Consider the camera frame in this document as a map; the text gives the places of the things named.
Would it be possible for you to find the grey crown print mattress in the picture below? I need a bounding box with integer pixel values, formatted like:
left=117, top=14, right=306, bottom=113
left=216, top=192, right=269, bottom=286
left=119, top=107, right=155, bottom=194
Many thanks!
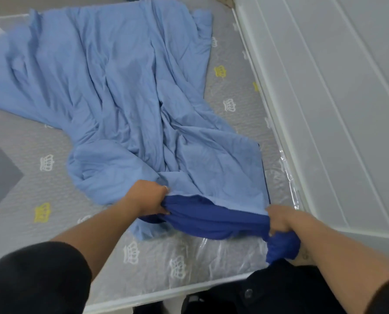
left=0, top=0, right=302, bottom=307

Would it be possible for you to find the person's black shirt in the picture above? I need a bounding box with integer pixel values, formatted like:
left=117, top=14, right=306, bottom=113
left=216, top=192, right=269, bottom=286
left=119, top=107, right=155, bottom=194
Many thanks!
left=0, top=241, right=389, bottom=314

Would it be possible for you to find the person's left hand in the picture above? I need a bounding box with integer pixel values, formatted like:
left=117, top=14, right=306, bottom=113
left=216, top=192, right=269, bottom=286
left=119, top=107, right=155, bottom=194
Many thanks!
left=124, top=179, right=171, bottom=217

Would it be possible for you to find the person's right hand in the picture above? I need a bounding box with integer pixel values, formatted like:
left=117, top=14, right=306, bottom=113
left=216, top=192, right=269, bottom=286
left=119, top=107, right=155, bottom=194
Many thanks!
left=266, top=205, right=301, bottom=238

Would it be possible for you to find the light blue sheet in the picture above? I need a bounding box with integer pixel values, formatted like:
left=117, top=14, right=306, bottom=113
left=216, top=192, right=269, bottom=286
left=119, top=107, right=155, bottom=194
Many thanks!
left=0, top=0, right=302, bottom=264

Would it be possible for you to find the person's left forearm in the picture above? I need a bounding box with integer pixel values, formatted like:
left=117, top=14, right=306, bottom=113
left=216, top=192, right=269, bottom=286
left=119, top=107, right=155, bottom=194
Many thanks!
left=50, top=198, right=140, bottom=280

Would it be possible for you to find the white wooden bed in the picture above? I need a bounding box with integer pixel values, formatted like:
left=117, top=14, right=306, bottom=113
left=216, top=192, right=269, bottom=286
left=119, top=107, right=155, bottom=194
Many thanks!
left=83, top=0, right=389, bottom=314

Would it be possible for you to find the person's right forearm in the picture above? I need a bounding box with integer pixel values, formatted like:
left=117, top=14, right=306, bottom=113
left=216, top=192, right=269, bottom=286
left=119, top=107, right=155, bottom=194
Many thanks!
left=285, top=210, right=389, bottom=305

